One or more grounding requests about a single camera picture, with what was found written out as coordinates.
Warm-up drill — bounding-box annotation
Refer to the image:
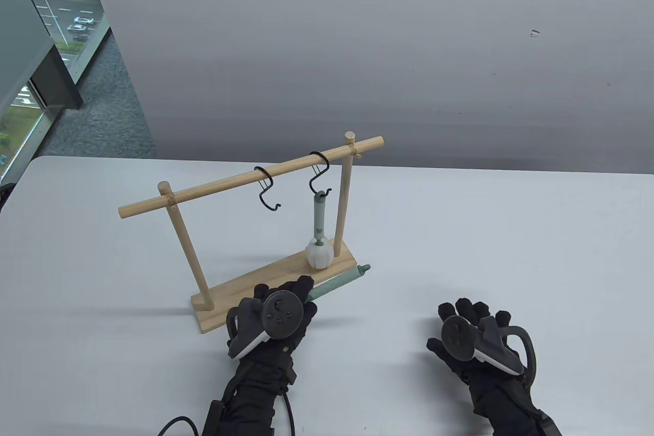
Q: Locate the grey hand controller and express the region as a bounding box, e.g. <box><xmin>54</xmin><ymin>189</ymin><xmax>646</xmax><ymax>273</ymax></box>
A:
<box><xmin>441</xmin><ymin>314</ymin><xmax>537</xmax><ymax>376</ymax></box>
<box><xmin>227</xmin><ymin>291</ymin><xmax>305</xmax><ymax>360</ymax></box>

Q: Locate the grey right hand controller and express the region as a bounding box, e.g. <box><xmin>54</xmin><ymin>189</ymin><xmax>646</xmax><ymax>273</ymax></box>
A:
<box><xmin>441</xmin><ymin>314</ymin><xmax>537</xmax><ymax>376</ymax></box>

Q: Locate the wooden hanging rack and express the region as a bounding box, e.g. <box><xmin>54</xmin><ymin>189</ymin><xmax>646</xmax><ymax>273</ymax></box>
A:
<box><xmin>118</xmin><ymin>131</ymin><xmax>385</xmax><ymax>334</ymax></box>

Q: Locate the person's right hand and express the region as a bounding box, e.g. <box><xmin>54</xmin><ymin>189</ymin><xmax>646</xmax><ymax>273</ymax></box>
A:
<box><xmin>427</xmin><ymin>298</ymin><xmax>533</xmax><ymax>402</ymax></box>

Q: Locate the grey pillar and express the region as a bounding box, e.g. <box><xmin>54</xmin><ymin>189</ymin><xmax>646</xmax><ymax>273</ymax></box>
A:
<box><xmin>0</xmin><ymin>0</ymin><xmax>84</xmax><ymax>122</ymax></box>

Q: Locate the person's left forearm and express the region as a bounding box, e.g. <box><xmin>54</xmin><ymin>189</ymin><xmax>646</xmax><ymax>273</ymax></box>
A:
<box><xmin>204</xmin><ymin>362</ymin><xmax>298</xmax><ymax>436</ymax></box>

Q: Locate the black s-hook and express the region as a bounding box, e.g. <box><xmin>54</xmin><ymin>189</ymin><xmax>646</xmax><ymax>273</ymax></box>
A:
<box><xmin>254</xmin><ymin>166</ymin><xmax>282</xmax><ymax>212</ymax></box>
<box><xmin>308</xmin><ymin>151</ymin><xmax>333</xmax><ymax>197</ymax></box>

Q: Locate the person's right forearm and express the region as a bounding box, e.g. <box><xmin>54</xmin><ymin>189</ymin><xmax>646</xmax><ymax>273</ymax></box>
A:
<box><xmin>473</xmin><ymin>390</ymin><xmax>563</xmax><ymax>436</ymax></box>

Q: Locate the black left forearm sensor box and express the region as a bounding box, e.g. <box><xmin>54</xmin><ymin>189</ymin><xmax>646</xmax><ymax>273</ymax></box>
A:
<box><xmin>203</xmin><ymin>399</ymin><xmax>225</xmax><ymax>436</ymax></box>

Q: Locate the green cup brush cylindrical sponge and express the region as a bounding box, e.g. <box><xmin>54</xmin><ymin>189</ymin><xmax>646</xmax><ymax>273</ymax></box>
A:
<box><xmin>305</xmin><ymin>264</ymin><xmax>371</xmax><ymax>304</ymax></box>

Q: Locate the person's left hand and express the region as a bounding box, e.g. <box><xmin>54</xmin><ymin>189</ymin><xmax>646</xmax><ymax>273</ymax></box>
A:
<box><xmin>226</xmin><ymin>276</ymin><xmax>318</xmax><ymax>370</ymax></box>

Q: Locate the grey left hand controller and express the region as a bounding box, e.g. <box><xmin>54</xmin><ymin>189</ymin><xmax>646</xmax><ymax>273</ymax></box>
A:
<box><xmin>227</xmin><ymin>291</ymin><xmax>305</xmax><ymax>360</ymax></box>

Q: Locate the green cup brush ribbed sponge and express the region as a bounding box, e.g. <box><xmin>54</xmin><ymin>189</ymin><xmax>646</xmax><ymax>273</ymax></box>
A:
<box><xmin>305</xmin><ymin>190</ymin><xmax>334</xmax><ymax>270</ymax></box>

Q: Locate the glass window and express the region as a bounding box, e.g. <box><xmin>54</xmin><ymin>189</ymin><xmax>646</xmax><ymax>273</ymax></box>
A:
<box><xmin>0</xmin><ymin>0</ymin><xmax>111</xmax><ymax>181</ymax></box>

